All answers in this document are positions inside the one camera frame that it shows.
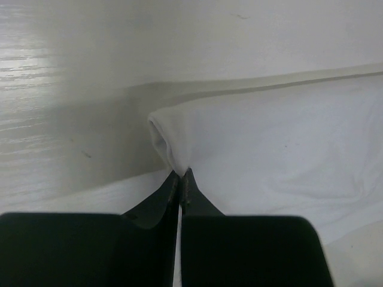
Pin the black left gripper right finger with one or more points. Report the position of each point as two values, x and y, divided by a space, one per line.
222 250

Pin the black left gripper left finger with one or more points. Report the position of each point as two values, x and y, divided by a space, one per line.
136 248

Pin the white skirt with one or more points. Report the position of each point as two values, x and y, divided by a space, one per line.
312 149

